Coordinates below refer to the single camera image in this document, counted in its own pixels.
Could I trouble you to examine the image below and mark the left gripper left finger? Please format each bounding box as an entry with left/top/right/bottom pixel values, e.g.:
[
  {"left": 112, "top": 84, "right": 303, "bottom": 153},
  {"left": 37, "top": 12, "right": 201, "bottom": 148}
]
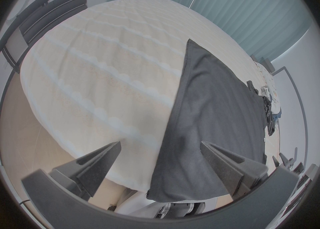
[{"left": 51, "top": 141, "right": 122, "bottom": 197}]

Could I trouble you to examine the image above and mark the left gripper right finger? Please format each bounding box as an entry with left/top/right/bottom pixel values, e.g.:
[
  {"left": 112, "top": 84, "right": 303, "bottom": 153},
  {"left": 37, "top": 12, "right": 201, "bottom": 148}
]
[{"left": 200, "top": 141, "right": 269, "bottom": 196}]

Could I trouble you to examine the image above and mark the black T-shirt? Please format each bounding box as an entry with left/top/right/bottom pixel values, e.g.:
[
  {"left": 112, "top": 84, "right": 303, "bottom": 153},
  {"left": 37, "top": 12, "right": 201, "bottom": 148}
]
[{"left": 146, "top": 39, "right": 268, "bottom": 202}]

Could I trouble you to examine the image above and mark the pile of clothes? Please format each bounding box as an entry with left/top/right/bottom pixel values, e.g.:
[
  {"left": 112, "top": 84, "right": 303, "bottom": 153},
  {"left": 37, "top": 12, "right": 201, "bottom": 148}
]
[{"left": 261, "top": 86, "right": 282, "bottom": 125}]

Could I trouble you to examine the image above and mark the bed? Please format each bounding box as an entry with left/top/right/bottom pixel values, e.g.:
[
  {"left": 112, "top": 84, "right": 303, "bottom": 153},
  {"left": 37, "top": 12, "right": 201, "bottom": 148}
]
[{"left": 19, "top": 0, "right": 308, "bottom": 198}]

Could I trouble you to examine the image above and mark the black shiny garment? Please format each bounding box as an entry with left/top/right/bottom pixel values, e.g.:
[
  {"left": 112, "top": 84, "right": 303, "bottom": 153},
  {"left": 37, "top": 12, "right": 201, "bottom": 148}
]
[{"left": 263, "top": 97, "right": 277, "bottom": 136}]

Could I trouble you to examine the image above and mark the white printed pillow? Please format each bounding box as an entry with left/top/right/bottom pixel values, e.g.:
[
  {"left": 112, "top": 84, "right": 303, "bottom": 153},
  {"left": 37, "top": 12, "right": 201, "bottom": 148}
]
[{"left": 255, "top": 61, "right": 278, "bottom": 104}]

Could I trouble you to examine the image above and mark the grey bedside table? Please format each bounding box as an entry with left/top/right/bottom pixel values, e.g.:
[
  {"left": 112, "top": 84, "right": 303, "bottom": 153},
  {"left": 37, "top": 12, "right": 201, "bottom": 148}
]
[{"left": 250, "top": 54, "right": 275, "bottom": 74}]

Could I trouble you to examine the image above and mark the black chest of drawers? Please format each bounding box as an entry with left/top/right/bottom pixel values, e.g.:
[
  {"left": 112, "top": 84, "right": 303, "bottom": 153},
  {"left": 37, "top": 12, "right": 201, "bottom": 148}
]
[{"left": 0, "top": 0, "right": 88, "bottom": 74}]

